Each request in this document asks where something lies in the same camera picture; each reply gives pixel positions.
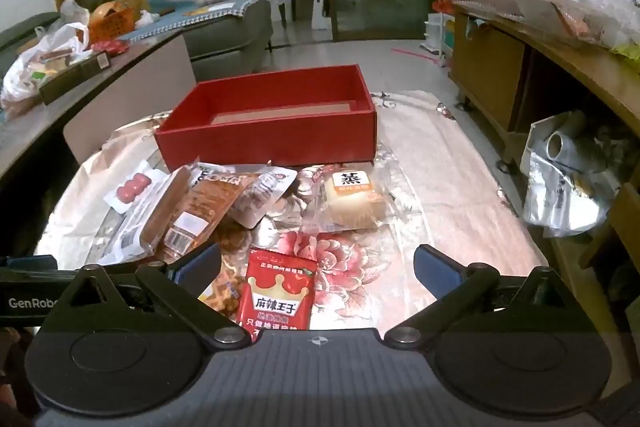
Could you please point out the small red sausages packet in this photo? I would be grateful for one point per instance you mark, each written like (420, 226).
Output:
(132, 187)

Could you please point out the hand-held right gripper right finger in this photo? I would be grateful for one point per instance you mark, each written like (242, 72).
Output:
(437, 274)

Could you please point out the grey plastic bag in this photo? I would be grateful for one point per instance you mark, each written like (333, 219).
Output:
(75, 12)

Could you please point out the blue patterned sofa cloth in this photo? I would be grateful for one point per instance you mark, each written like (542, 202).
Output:
(175, 19)

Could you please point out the dark coffee table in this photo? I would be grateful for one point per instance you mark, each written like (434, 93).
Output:
(140, 67)

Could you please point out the red spicy snack packet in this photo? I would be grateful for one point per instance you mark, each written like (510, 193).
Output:
(277, 287)

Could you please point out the orange-brown snack packet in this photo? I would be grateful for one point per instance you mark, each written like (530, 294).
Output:
(205, 207)

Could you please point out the long clear sausage packet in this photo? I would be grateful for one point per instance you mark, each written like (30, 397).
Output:
(160, 212)

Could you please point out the yellow fried snack packet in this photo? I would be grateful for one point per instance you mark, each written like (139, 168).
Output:
(227, 294)

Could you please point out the wooden cabinet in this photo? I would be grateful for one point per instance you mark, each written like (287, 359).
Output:
(490, 67)

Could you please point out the clear packet with red label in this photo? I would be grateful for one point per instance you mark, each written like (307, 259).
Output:
(265, 197)

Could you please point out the red cardboard box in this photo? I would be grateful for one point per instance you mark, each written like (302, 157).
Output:
(260, 142)

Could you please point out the plastic drawer unit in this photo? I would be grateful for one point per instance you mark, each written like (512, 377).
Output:
(435, 34)

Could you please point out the orange bag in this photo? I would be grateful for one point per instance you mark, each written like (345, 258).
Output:
(117, 19)

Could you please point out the clear film roll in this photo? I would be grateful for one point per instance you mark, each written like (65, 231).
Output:
(560, 144)

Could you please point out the shiny floral tablecloth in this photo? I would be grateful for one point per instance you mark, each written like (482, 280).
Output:
(450, 187)

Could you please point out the white plastic bag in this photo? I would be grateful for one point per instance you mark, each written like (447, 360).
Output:
(30, 62)

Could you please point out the dark flat box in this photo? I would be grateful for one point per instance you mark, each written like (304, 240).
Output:
(70, 79)

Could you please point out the pale steamed cake packet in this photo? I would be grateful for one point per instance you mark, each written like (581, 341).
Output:
(350, 202)

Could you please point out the green armchair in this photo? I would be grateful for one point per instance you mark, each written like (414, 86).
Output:
(25, 29)

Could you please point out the grey-green sofa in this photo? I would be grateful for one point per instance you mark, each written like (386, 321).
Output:
(230, 37)

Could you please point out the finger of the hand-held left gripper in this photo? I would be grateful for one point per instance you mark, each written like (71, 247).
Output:
(30, 263)

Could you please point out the red paper decoration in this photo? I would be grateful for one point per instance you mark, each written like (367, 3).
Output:
(442, 5)

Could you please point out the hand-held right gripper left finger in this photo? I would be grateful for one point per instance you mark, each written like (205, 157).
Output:
(197, 267)

